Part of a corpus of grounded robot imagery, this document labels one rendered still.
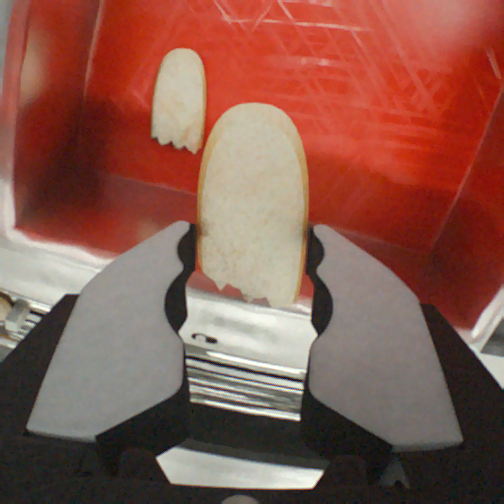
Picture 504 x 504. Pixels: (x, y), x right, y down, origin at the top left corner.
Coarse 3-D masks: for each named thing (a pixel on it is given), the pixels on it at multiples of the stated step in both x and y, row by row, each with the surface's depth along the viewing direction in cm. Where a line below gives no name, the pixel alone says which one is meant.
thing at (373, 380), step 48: (336, 240) 11; (336, 288) 9; (384, 288) 9; (336, 336) 8; (384, 336) 8; (336, 384) 7; (384, 384) 7; (432, 384) 7; (336, 432) 7; (384, 432) 6; (432, 432) 6
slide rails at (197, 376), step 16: (16, 304) 33; (32, 304) 33; (32, 320) 34; (192, 352) 35; (208, 352) 35; (192, 368) 36; (256, 368) 36; (272, 368) 36; (208, 384) 37; (224, 384) 37; (240, 384) 37; (256, 384) 37; (272, 384) 37; (272, 400) 38; (288, 400) 38
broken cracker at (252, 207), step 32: (224, 128) 12; (256, 128) 12; (288, 128) 12; (224, 160) 12; (256, 160) 12; (288, 160) 12; (224, 192) 13; (256, 192) 13; (288, 192) 13; (224, 224) 13; (256, 224) 13; (288, 224) 13; (224, 256) 14; (256, 256) 14; (288, 256) 14; (256, 288) 15; (288, 288) 15
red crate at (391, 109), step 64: (128, 0) 23; (192, 0) 23; (256, 0) 23; (320, 0) 23; (384, 0) 23; (448, 0) 22; (128, 64) 25; (256, 64) 25; (320, 64) 25; (384, 64) 25; (448, 64) 25; (128, 128) 28; (320, 128) 27; (384, 128) 27; (448, 128) 27; (192, 192) 30; (320, 192) 30; (384, 192) 30; (448, 192) 30
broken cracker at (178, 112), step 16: (160, 64) 25; (176, 64) 25; (192, 64) 25; (160, 80) 25; (176, 80) 25; (192, 80) 25; (160, 96) 26; (176, 96) 25; (192, 96) 26; (160, 112) 26; (176, 112) 26; (192, 112) 26; (160, 128) 27; (176, 128) 27; (192, 128) 27; (176, 144) 27; (192, 144) 27
